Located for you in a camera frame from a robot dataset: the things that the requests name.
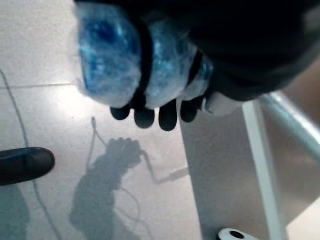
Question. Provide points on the black and white caster wheel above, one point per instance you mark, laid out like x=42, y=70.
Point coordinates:
x=233, y=235

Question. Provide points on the white bed frame bar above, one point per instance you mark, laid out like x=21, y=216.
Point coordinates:
x=262, y=160

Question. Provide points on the silver bed rail tube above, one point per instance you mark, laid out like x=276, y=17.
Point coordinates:
x=290, y=122

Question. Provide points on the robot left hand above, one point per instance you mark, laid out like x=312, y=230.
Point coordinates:
x=245, y=45

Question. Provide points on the dark robot foot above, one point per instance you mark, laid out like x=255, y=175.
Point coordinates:
x=23, y=165

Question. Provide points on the grey bed end panel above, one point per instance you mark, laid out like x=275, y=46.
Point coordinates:
x=217, y=160

